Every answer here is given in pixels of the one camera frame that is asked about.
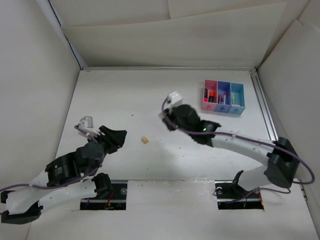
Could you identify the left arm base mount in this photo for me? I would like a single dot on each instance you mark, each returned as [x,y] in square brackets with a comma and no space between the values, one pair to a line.
[114,201]

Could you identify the dark blue container box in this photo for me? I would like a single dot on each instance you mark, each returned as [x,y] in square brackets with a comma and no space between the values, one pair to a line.
[225,87]

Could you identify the pink container box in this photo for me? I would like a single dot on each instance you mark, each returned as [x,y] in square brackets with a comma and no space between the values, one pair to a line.
[211,86]

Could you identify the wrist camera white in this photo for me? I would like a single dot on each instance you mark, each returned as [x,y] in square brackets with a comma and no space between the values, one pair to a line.
[173,100]
[86,126]

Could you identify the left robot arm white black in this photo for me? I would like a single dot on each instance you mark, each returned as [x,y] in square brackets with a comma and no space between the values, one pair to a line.
[73,176]

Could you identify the white marker pink cap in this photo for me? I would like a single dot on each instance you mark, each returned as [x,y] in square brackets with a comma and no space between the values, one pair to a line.
[224,98]

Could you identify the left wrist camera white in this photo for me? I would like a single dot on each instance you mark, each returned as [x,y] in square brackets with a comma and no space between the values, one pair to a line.
[86,126]

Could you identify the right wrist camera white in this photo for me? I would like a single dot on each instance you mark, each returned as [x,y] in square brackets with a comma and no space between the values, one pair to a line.
[173,100]

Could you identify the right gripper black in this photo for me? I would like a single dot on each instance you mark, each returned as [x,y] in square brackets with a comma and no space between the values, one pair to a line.
[170,115]

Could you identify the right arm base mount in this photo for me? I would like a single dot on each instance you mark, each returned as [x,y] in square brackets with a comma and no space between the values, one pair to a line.
[230,196]

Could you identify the tan eraser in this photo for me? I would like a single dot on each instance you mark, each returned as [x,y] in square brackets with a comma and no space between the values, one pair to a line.
[144,140]

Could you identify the green eraser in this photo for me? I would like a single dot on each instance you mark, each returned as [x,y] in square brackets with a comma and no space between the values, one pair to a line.
[233,98]

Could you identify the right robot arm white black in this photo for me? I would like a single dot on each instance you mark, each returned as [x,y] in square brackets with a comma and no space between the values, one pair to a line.
[278,162]

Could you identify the light blue container box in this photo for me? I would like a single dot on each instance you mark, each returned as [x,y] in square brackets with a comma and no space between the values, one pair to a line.
[238,89]

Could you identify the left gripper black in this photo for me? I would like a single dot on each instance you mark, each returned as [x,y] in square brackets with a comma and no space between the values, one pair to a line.
[116,138]

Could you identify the orange highlighter black body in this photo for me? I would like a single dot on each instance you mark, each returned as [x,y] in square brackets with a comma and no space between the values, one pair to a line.
[211,97]

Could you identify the pink highlighter black body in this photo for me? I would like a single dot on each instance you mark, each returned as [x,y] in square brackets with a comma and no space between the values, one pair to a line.
[205,95]

